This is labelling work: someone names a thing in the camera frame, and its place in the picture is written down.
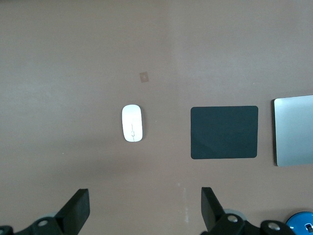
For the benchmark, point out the blue desk lamp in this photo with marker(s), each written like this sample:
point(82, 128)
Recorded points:
point(297, 224)

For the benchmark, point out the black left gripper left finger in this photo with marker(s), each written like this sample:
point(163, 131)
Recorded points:
point(71, 213)

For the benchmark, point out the small brown tape patch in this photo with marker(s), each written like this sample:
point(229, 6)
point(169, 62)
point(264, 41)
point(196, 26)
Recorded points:
point(144, 77)

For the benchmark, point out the silver laptop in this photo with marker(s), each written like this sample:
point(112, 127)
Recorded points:
point(294, 132)

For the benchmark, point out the white computer mouse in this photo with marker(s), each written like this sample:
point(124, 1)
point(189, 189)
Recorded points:
point(132, 120)

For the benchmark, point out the black mouse pad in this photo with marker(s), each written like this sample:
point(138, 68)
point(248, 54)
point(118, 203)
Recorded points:
point(224, 132)

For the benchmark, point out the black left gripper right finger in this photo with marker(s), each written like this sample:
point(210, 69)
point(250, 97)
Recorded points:
point(215, 215)

